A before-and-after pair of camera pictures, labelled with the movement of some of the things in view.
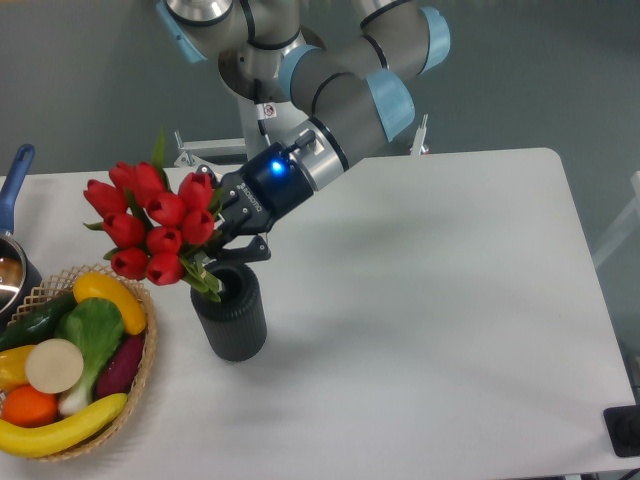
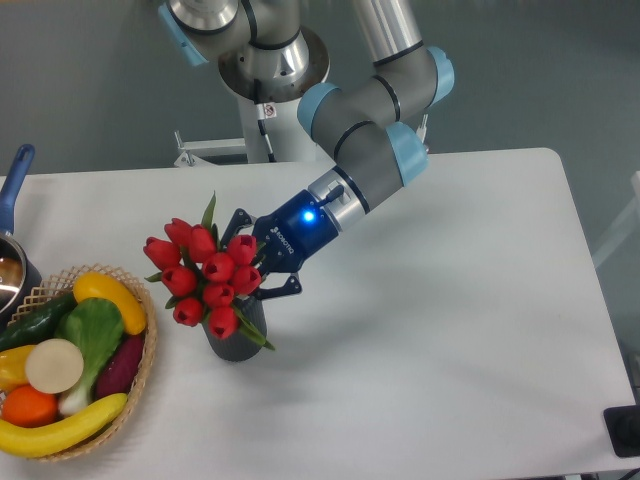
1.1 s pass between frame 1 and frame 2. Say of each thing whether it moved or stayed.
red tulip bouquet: moved
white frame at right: stayed
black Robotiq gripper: moved
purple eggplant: stayed
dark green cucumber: stayed
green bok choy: stayed
